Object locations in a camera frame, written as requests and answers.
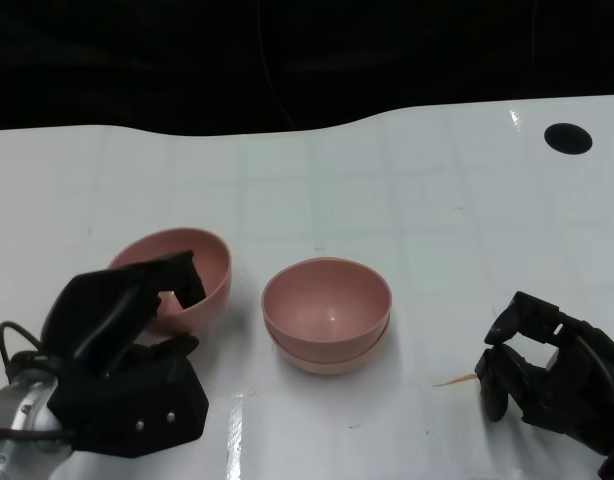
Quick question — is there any small orange scrap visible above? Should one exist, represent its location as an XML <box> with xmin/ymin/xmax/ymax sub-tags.
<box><xmin>431</xmin><ymin>372</ymin><xmax>477</xmax><ymax>389</ymax></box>

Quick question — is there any black round table grommet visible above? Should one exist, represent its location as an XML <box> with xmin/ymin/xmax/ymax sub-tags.
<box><xmin>544</xmin><ymin>122</ymin><xmax>594</xmax><ymax>156</ymax></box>

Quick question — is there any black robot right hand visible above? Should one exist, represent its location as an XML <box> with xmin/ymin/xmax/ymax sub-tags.
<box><xmin>474</xmin><ymin>291</ymin><xmax>614</xmax><ymax>459</ymax></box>

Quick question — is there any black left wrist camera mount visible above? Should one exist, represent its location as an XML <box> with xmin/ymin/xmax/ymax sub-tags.
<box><xmin>46</xmin><ymin>344</ymin><xmax>211</xmax><ymax>459</ymax></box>

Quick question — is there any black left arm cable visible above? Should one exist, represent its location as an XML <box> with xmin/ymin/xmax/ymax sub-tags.
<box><xmin>0</xmin><ymin>321</ymin><xmax>73</xmax><ymax>444</ymax></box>

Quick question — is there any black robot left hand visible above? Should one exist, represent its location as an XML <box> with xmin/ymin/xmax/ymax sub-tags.
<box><xmin>40</xmin><ymin>249</ymin><xmax>208</xmax><ymax>379</ymax></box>

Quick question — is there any black backdrop cloth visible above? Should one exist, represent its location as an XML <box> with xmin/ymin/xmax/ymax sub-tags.
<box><xmin>0</xmin><ymin>0</ymin><xmax>614</xmax><ymax>137</ymax></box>

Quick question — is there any pink plastic bowl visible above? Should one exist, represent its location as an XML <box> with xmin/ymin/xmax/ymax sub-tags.
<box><xmin>260</xmin><ymin>257</ymin><xmax>392</xmax><ymax>346</ymax></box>
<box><xmin>106</xmin><ymin>228</ymin><xmax>233</xmax><ymax>341</ymax></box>
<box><xmin>269</xmin><ymin>314</ymin><xmax>391</xmax><ymax>376</ymax></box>

